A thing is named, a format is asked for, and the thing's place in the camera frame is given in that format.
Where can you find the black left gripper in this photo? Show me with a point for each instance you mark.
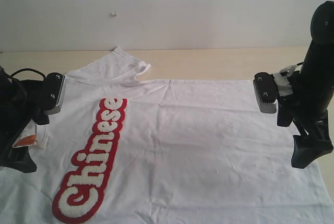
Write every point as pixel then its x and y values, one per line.
pixel 22 101

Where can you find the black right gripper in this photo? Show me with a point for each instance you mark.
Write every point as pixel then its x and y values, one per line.
pixel 303 100

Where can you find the white t-shirt with red lettering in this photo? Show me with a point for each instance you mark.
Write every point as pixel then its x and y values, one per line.
pixel 161 151

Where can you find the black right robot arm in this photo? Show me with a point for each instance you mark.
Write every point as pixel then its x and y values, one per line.
pixel 319 56

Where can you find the orange neck label tag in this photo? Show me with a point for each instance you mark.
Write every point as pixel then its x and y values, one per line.
pixel 26 141

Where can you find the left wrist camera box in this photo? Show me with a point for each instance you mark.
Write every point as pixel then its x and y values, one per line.
pixel 52 93

